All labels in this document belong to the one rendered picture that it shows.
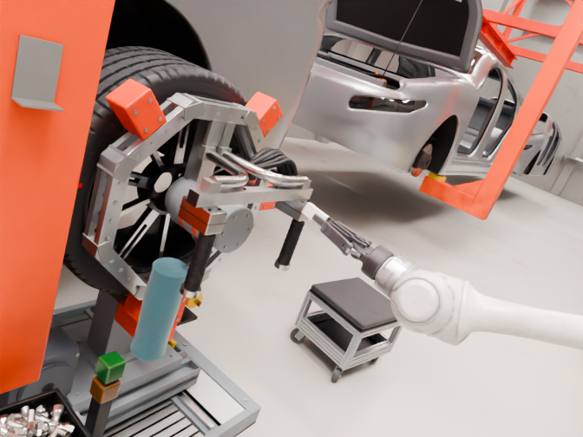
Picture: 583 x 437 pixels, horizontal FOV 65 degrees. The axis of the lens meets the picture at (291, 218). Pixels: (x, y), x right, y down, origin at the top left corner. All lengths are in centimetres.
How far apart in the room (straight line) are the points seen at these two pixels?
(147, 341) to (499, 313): 80
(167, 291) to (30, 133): 50
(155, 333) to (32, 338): 30
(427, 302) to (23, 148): 66
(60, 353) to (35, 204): 59
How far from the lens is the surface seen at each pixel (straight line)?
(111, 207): 105
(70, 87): 80
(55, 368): 135
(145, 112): 101
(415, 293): 76
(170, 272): 110
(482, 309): 82
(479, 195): 459
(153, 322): 117
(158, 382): 170
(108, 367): 94
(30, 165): 82
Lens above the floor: 128
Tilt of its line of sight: 18 degrees down
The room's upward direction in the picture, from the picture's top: 20 degrees clockwise
